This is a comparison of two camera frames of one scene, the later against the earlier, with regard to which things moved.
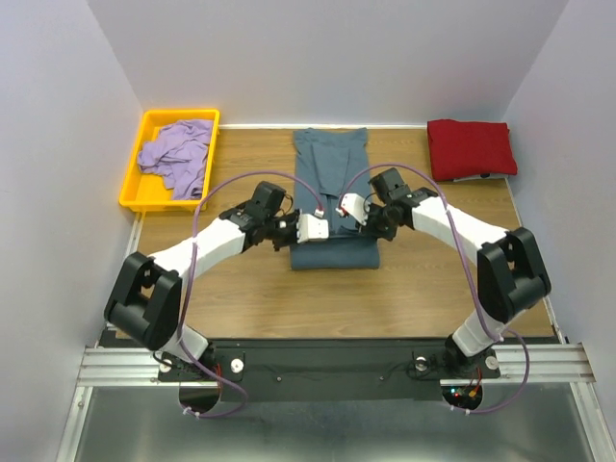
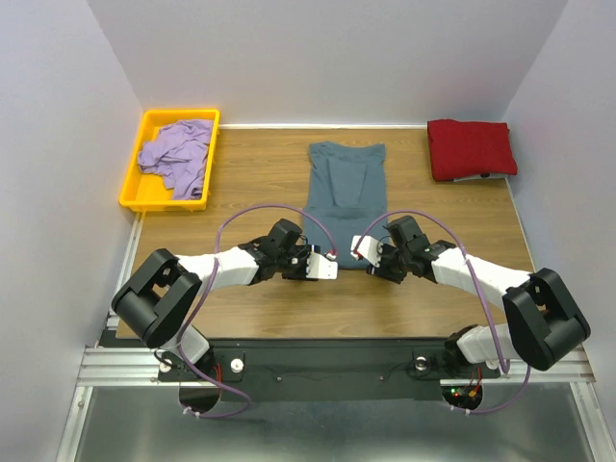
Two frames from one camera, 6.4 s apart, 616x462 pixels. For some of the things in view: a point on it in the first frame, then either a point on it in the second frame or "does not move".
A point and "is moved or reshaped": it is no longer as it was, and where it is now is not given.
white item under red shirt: x=483 y=176 does not move
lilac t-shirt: x=178 y=152 does not move
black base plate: x=328 y=370 does not move
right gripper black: x=372 y=220 to x=389 y=269
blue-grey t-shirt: x=331 y=163 is moved or reshaped
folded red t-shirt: x=466 y=149 does not move
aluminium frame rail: x=114 y=362 does not move
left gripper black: x=290 y=230 to x=298 y=269
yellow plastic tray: x=147 y=192 does not move
